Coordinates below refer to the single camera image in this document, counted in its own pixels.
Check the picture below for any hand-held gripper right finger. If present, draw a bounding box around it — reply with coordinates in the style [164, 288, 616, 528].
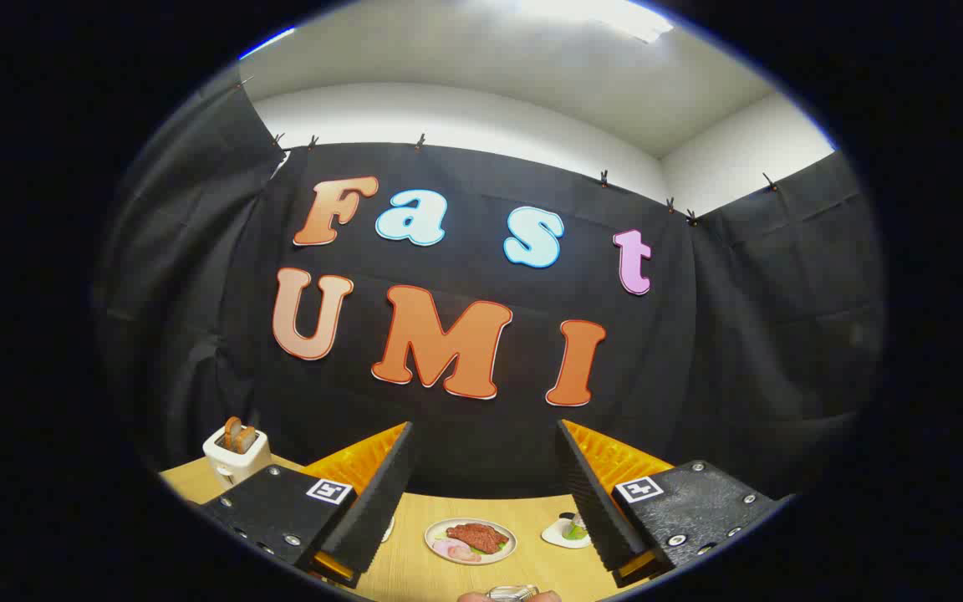
[555, 418, 792, 589]

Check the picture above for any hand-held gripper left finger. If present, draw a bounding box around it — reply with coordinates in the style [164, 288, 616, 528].
[197, 421, 415, 589]

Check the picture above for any white square coaster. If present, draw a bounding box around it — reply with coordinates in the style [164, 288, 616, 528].
[541, 517, 593, 549]

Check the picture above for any brown steak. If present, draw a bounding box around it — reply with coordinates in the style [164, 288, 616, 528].
[446, 523, 509, 555]

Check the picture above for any beige round plate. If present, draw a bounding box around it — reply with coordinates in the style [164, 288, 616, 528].
[424, 518, 518, 566]

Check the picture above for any white toaster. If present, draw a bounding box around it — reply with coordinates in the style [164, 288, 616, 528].
[202, 426, 273, 490]

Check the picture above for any row of small cloth clips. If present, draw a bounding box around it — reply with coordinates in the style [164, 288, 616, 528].
[235, 75, 779, 227]

